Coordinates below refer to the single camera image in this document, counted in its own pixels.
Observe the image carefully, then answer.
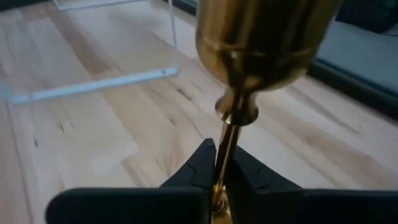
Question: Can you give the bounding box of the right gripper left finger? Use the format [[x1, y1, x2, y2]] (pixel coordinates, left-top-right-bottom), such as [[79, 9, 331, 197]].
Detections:
[[45, 138, 217, 224]]

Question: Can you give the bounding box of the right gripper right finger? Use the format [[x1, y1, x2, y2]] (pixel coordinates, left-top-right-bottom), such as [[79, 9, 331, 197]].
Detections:
[[225, 146, 398, 224]]

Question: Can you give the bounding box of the brass candlestick holder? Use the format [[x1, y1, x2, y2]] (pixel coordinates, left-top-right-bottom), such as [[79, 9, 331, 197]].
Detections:
[[195, 0, 343, 224]]

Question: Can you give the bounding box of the white perforated metal riser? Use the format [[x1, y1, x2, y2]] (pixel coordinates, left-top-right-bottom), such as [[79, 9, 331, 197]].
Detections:
[[0, 0, 182, 105]]

